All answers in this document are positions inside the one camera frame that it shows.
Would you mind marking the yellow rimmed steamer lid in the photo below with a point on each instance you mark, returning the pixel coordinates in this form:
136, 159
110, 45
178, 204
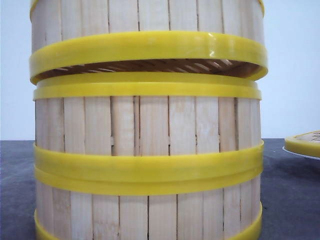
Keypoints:
305, 144

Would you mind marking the front bamboo steamer basket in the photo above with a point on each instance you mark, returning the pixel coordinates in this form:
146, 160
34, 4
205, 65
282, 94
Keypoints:
230, 212

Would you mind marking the white plate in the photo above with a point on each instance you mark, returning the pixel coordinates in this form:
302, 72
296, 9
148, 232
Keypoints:
301, 155

